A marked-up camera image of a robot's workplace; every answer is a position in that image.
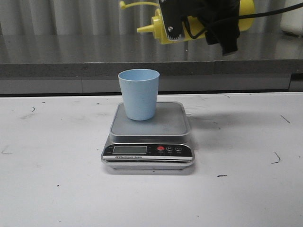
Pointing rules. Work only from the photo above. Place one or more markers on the silver digital kitchen scale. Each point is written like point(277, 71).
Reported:
point(162, 142)

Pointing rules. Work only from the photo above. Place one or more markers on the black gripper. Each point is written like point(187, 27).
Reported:
point(219, 18)

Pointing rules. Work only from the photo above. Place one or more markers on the white container in background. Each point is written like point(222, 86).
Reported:
point(292, 22)

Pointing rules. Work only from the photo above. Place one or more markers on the light blue plastic cup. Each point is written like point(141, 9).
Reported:
point(139, 88)

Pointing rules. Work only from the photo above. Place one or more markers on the yellow squeeze bottle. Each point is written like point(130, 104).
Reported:
point(159, 31)

